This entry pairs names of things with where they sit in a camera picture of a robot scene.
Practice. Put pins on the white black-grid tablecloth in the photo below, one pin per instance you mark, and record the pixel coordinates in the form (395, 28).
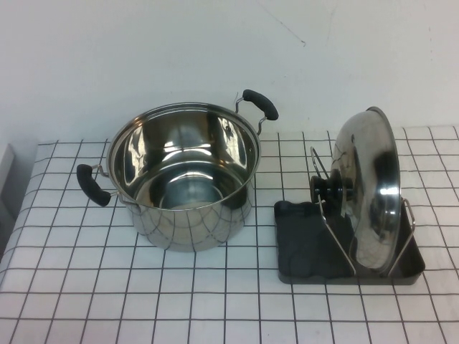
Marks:
(107, 286)

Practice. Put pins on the stainless steel lid black knob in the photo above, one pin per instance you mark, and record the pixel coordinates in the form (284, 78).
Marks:
(365, 161)

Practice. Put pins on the grey box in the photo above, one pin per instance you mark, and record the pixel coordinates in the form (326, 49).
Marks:
(5, 179)

